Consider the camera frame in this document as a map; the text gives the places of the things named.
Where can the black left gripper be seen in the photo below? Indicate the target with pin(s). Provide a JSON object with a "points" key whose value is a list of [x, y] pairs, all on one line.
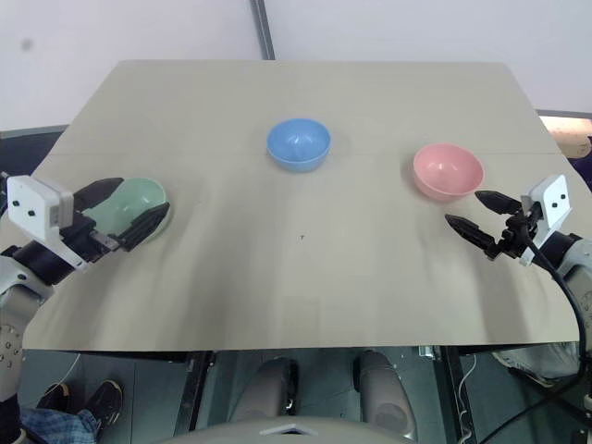
{"points": [[81, 236]]}

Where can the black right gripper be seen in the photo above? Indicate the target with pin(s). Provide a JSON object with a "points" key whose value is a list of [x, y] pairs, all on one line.
{"points": [[513, 238]]}

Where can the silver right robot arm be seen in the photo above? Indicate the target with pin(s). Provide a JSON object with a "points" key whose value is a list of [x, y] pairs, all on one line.
{"points": [[575, 263]]}

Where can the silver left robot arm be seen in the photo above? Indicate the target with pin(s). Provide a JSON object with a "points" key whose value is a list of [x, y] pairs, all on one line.
{"points": [[14, 287]]}

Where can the green bowl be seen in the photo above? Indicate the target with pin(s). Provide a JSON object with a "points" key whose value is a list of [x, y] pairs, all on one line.
{"points": [[139, 194]]}

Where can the pink bowl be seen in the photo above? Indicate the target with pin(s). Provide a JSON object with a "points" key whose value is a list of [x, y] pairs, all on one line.
{"points": [[447, 171]]}

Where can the light blue jeans leg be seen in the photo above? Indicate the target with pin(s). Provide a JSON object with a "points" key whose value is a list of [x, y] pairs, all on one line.
{"points": [[546, 361]]}

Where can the beige table cover sheet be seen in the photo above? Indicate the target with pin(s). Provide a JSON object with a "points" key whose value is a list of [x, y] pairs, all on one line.
{"points": [[296, 259]]}

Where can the blue bowl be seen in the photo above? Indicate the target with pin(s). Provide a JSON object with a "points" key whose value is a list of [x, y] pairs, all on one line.
{"points": [[298, 145]]}

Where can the black sneaker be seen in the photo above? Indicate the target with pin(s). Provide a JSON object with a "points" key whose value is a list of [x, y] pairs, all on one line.
{"points": [[106, 402], [55, 395]]}

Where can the grey robot leg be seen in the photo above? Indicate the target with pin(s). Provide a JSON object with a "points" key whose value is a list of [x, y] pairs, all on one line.
{"points": [[266, 388], [386, 393]]}

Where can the grey metal pole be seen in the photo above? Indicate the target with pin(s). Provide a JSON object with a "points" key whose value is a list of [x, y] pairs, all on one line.
{"points": [[262, 28]]}

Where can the grey robot torso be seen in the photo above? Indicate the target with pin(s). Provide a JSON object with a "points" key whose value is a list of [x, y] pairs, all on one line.
{"points": [[296, 432]]}

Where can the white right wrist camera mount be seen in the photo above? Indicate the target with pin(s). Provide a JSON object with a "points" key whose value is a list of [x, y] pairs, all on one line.
{"points": [[552, 199]]}

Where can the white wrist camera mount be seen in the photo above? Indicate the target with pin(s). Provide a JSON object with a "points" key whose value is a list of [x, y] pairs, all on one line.
{"points": [[552, 199], [32, 203]]}

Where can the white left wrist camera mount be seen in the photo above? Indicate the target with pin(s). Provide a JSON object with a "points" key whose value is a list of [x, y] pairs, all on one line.
{"points": [[32, 203]]}

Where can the black table frame leg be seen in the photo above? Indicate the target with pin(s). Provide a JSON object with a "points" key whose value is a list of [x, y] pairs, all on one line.
{"points": [[196, 393], [458, 393]]}

